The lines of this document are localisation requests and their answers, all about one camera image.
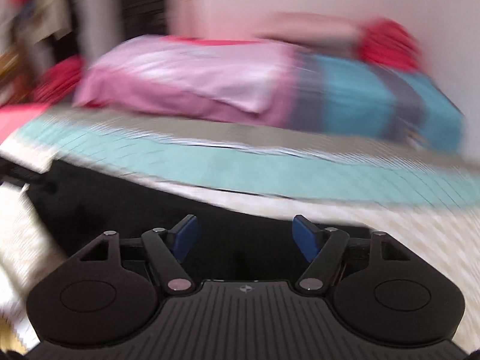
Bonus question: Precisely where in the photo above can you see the zigzag patterned quilt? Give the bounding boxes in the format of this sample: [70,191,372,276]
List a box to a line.
[1,106,479,350]

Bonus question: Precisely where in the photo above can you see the teal grey striped blanket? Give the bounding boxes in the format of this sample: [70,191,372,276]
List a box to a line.
[286,53,464,154]

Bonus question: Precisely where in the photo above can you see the red clothes pile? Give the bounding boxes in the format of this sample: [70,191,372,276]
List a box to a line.
[32,55,85,105]

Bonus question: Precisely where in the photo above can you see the black pants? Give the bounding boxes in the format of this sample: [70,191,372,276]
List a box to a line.
[0,157,373,282]

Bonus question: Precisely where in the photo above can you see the red cushion by wall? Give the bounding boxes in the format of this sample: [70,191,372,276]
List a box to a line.
[358,18,421,72]

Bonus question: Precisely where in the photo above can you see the pink pillow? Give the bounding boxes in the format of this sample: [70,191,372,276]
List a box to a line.
[73,35,296,127]

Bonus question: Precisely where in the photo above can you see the pink bed sheet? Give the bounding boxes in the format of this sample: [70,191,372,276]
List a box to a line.
[0,104,50,143]

